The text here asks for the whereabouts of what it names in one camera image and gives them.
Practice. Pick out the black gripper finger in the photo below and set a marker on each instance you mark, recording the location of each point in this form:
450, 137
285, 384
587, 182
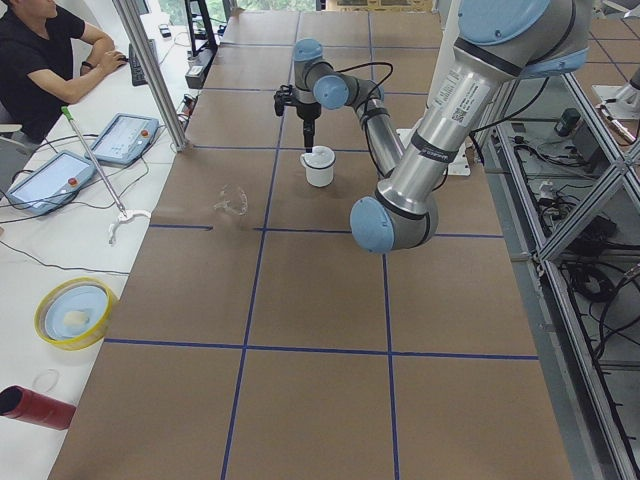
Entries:
308, 135

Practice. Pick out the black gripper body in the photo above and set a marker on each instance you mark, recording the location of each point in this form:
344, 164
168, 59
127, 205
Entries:
306, 111

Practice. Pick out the white enamel mug lid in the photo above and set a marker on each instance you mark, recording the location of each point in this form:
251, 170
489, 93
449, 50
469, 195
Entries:
321, 157

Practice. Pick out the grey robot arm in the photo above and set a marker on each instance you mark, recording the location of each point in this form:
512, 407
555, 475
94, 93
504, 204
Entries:
498, 41
318, 86

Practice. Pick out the white enamel mug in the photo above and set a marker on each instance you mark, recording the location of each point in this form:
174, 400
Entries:
319, 178

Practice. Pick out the black keyboard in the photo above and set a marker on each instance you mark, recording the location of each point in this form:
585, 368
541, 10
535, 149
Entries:
136, 69

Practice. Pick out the far teach pendant tablet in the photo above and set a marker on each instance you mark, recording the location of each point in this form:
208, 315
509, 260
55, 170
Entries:
125, 139

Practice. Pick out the teach pendant tablet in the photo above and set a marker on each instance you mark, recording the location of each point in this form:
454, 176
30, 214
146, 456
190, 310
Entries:
52, 185
125, 139

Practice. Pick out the white reacher grabber stick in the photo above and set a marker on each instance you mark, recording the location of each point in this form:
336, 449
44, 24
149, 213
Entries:
125, 215

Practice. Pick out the seated person black shirt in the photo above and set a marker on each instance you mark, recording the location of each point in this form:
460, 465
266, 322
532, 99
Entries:
50, 58

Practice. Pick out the near teach pendant tablet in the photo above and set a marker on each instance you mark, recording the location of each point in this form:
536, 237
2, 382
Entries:
52, 185

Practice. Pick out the yellow tape roll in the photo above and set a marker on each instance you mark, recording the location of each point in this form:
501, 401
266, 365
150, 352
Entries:
75, 314

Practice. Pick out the dark red cylinder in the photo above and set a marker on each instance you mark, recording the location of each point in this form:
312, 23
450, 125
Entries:
25, 405

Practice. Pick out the aluminium frame post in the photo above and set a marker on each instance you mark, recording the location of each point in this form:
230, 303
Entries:
136, 33

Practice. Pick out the aluminium side frame rail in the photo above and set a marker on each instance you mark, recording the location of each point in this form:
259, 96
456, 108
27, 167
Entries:
564, 154

